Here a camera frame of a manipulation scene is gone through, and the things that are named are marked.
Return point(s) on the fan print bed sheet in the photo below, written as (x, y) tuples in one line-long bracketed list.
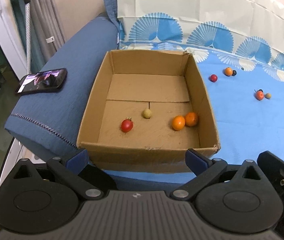
[(244, 130)]

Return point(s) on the red cherry tomato with stem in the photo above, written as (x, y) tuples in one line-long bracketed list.
[(127, 125)]

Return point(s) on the blue sofa cover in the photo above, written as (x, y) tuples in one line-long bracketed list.
[(64, 62)]

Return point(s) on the brown cardboard box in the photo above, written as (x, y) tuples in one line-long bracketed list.
[(144, 87)]

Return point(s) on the white curtain clip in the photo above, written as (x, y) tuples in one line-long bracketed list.
[(50, 39)]

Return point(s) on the orange kumquat with stem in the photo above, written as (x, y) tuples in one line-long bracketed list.
[(259, 95)]

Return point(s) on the white round device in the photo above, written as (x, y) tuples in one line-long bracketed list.
[(35, 158)]

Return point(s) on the black smartphone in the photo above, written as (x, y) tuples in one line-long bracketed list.
[(41, 81)]

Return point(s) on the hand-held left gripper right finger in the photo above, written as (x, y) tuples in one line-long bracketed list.
[(197, 160)]

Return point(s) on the grey curtain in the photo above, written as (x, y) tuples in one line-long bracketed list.
[(46, 10)]

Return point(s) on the round red cherry tomato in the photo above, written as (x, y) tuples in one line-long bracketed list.
[(213, 78)]

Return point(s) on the small orange kumquat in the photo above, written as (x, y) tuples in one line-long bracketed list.
[(228, 71), (178, 123), (192, 119)]

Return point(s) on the small yellow-green fruit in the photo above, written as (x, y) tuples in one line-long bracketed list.
[(146, 113), (268, 95)]

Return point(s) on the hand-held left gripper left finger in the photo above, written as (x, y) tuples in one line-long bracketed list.
[(77, 159)]

